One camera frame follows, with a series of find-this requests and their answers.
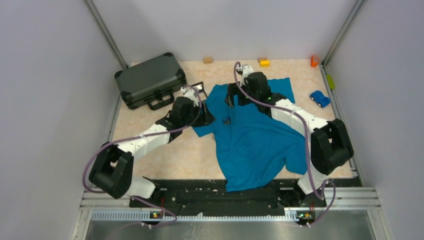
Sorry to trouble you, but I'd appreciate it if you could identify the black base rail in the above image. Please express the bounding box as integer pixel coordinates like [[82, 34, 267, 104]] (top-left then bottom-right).
[[147, 179, 330, 217]]

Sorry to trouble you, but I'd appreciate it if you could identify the dark green hard case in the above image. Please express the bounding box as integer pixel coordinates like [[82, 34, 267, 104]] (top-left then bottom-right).
[[114, 52, 187, 111]]

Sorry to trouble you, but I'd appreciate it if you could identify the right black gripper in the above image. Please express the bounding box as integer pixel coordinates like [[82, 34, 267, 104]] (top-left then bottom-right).
[[224, 81, 258, 109]]

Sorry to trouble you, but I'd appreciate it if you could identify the yellow block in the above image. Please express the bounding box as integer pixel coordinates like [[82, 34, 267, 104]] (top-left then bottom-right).
[[259, 60, 271, 68]]

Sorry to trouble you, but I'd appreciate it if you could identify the brown wooden block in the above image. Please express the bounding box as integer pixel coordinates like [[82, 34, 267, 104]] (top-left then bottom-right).
[[257, 57, 268, 62]]

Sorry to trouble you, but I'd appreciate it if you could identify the blue toy car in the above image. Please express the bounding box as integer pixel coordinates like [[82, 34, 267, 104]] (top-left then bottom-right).
[[309, 90, 331, 108]]

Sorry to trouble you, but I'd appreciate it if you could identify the blue t-shirt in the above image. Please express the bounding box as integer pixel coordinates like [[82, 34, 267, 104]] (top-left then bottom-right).
[[194, 84, 307, 192]]

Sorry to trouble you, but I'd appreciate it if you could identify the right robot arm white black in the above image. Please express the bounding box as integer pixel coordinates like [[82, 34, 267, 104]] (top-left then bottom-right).
[[225, 68, 354, 206]]

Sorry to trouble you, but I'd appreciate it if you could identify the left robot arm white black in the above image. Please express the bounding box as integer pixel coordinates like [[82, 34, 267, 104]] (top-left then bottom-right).
[[83, 96, 215, 207]]

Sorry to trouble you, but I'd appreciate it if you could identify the tan wooden block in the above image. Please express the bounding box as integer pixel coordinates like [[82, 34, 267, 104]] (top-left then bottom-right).
[[202, 56, 214, 64]]

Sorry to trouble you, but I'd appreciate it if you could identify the orange toy block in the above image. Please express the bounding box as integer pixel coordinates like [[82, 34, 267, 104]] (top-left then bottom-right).
[[310, 54, 321, 68]]

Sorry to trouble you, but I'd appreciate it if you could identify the green marker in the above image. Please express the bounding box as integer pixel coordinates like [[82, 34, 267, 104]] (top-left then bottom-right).
[[326, 74, 335, 90]]

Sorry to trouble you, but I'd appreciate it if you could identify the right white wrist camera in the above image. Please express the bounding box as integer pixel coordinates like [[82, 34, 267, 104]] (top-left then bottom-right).
[[236, 64, 255, 86]]

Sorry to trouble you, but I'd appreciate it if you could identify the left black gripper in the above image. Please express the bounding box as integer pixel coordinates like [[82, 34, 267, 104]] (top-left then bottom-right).
[[181, 101, 216, 128]]

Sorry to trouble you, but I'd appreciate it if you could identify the black rectangular brooch holder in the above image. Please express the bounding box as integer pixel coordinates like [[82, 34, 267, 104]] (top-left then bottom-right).
[[191, 81, 208, 101]]

